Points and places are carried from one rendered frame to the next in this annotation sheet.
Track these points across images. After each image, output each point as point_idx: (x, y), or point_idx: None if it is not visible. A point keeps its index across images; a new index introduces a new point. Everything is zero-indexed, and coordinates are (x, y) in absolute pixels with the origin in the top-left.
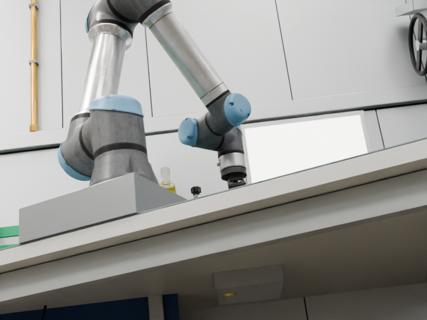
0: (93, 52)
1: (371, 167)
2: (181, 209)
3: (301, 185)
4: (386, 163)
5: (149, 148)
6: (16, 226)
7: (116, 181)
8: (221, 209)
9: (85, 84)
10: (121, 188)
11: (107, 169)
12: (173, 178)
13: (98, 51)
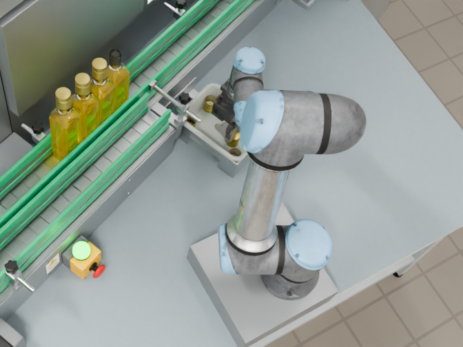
0: (274, 189)
1: (447, 234)
2: (354, 286)
3: (415, 252)
4: (453, 230)
5: (57, 1)
6: (33, 246)
7: (325, 299)
8: (374, 275)
9: (262, 218)
10: (326, 299)
11: (309, 288)
12: (80, 18)
13: (282, 187)
